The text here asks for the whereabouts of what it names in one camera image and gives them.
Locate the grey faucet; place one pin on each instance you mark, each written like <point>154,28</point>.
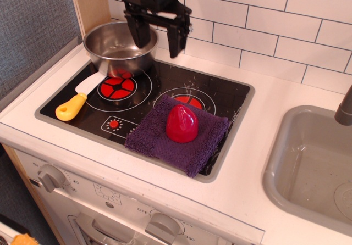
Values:
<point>343,114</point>

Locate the toy knife yellow handle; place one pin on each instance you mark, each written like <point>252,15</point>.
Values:
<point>69,110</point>

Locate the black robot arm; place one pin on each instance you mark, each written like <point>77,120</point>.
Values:
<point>169,14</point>

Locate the black toy stovetop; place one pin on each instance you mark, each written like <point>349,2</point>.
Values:
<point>116,107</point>

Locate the grey right oven knob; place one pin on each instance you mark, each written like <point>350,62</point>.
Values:
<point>163,228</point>

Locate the orange fuzzy object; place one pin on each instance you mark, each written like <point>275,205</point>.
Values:
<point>24,239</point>

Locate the silver metal bowl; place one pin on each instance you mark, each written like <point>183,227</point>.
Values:
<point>113,51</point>

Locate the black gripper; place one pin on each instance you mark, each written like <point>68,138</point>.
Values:
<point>170,14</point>

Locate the grey left oven knob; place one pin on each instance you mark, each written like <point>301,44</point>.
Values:
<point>51,177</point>

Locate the grey oven knob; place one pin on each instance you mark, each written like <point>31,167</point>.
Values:
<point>51,177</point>
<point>163,228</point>

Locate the grey toy sink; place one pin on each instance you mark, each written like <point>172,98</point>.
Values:
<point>308,173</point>

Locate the red toy strawberry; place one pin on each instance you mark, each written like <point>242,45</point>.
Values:
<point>182,124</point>

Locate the oven door handle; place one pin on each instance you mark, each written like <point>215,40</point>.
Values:
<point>106,231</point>

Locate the wooden side post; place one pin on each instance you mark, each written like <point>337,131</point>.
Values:
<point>91,13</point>

